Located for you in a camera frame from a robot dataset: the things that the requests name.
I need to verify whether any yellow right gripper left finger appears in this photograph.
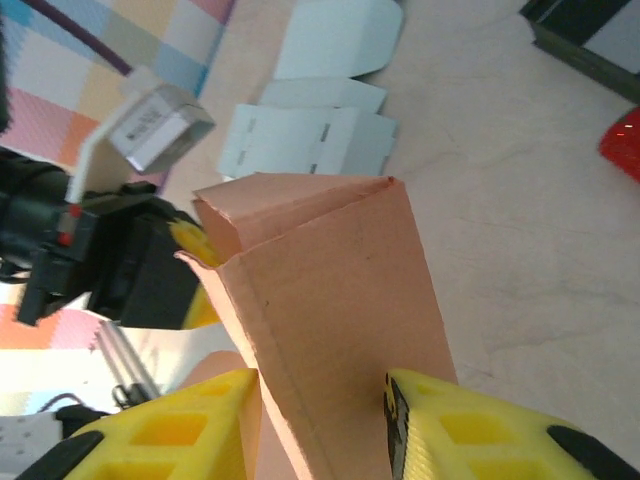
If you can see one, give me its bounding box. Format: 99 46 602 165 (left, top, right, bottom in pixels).
14 368 262 480

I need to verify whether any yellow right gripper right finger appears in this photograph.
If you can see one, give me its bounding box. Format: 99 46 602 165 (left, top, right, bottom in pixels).
383 368 640 480

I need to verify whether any light blue paper box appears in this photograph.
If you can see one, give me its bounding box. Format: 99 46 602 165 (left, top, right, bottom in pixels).
216 0 406 185

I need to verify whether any pink paper box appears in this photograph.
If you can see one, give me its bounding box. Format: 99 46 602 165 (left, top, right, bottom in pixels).
174 172 459 480

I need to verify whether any red toy block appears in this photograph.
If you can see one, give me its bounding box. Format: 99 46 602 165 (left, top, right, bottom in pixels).
598 106 640 185

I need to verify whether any black grey checkerboard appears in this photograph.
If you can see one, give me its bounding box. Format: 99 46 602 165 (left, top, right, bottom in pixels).
518 0 640 104

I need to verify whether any aluminium rail frame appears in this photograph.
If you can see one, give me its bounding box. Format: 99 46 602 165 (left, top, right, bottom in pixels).
92 319 164 404

